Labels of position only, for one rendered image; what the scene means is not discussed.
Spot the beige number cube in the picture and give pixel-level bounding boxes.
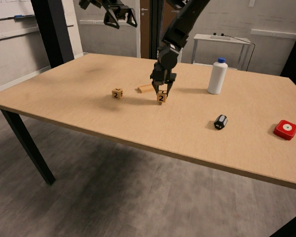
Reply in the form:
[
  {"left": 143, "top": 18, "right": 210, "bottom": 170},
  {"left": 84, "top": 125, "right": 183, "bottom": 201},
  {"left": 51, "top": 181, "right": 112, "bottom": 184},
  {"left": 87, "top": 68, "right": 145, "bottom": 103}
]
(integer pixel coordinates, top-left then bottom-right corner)
[
  {"left": 157, "top": 90, "right": 167, "bottom": 103},
  {"left": 112, "top": 87, "right": 123, "bottom": 99}
]

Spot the white bottle with blue cap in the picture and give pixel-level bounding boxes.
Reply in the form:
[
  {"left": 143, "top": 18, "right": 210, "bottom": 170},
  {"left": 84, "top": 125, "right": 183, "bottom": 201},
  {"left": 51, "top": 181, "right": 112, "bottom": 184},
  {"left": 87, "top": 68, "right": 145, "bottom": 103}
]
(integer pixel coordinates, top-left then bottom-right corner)
[{"left": 207, "top": 58, "right": 227, "bottom": 95}]

